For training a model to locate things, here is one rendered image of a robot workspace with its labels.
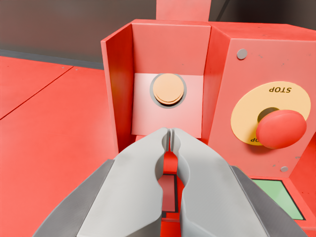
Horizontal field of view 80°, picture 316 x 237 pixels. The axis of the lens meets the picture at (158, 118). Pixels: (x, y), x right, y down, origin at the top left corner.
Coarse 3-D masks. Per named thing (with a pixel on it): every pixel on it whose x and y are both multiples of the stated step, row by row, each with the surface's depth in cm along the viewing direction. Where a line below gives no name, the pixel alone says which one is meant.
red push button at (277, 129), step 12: (276, 108) 18; (264, 120) 16; (276, 120) 16; (288, 120) 15; (300, 120) 15; (264, 132) 16; (276, 132) 16; (288, 132) 16; (300, 132) 16; (264, 144) 17; (276, 144) 17; (288, 144) 17
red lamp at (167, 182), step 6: (162, 180) 22; (168, 180) 22; (162, 186) 21; (168, 186) 21; (168, 192) 20; (174, 192) 21; (168, 198) 20; (174, 198) 20; (162, 204) 19; (168, 204) 19; (174, 204) 19; (162, 210) 19; (168, 210) 19; (174, 210) 19
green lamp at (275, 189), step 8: (264, 184) 22; (272, 184) 22; (280, 184) 22; (272, 192) 21; (280, 192) 21; (280, 200) 20; (288, 200) 20; (288, 208) 19; (296, 208) 19; (296, 216) 19
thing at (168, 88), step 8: (160, 80) 23; (168, 80) 23; (176, 80) 23; (160, 88) 23; (168, 88) 23; (176, 88) 23; (160, 96) 23; (168, 96) 23; (176, 96) 23; (168, 104) 24
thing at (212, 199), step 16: (176, 128) 12; (176, 144) 12; (192, 144) 11; (192, 160) 10; (208, 160) 10; (224, 160) 10; (192, 176) 9; (208, 176) 9; (224, 176) 9; (192, 192) 8; (208, 192) 8; (224, 192) 8; (240, 192) 8; (192, 208) 7; (208, 208) 7; (224, 208) 7; (240, 208) 7; (192, 224) 7; (208, 224) 7; (224, 224) 7; (240, 224) 7; (256, 224) 7
